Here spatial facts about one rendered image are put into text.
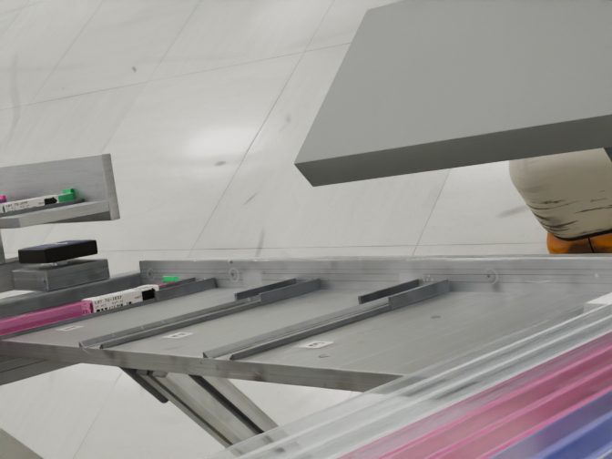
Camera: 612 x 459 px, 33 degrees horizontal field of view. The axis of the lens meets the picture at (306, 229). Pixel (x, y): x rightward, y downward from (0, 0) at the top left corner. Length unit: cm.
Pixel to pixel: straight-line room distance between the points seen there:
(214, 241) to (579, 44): 136
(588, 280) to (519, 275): 5
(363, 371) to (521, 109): 53
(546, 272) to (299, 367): 19
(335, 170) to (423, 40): 17
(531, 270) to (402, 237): 126
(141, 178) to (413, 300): 202
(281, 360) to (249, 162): 185
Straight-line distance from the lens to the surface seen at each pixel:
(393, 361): 49
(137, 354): 60
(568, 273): 63
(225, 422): 99
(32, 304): 83
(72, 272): 85
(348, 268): 72
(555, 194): 144
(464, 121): 99
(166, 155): 263
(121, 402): 210
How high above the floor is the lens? 117
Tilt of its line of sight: 35 degrees down
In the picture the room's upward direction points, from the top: 42 degrees counter-clockwise
